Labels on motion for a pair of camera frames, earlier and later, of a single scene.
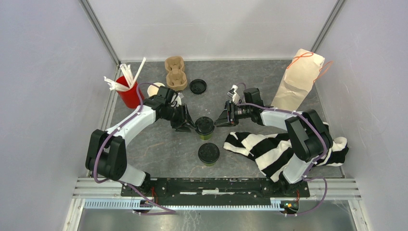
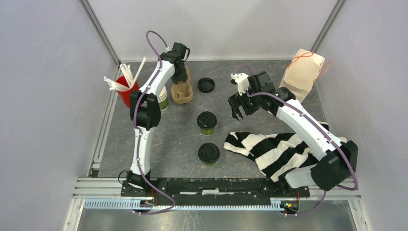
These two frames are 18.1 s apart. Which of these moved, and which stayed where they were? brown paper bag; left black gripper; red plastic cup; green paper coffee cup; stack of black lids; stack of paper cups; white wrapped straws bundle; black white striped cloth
Moved: stack of paper cups; stack of black lids; left black gripper
Stayed: brown paper bag; green paper coffee cup; red plastic cup; white wrapped straws bundle; black white striped cloth
